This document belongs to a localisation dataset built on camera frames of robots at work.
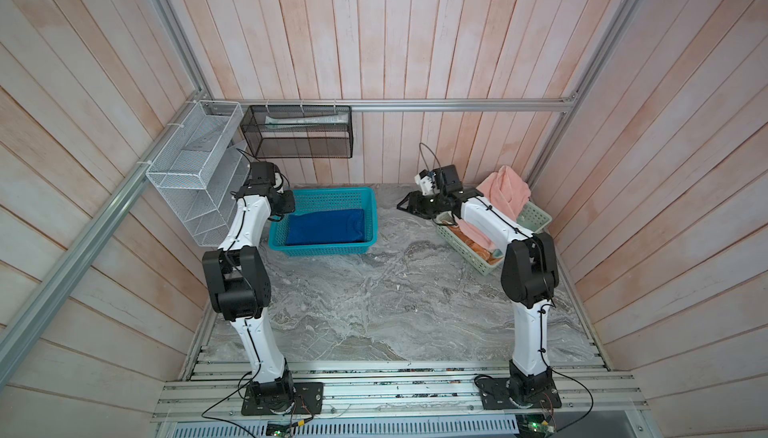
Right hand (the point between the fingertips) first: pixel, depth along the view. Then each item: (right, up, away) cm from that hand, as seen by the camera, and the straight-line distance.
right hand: (404, 206), depth 95 cm
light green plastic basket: (+48, -3, +12) cm, 49 cm away
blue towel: (-28, -7, +12) cm, 31 cm away
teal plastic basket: (-28, +4, +24) cm, 37 cm away
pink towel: (+39, +6, +11) cm, 41 cm away
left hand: (-38, 0, 0) cm, 38 cm away
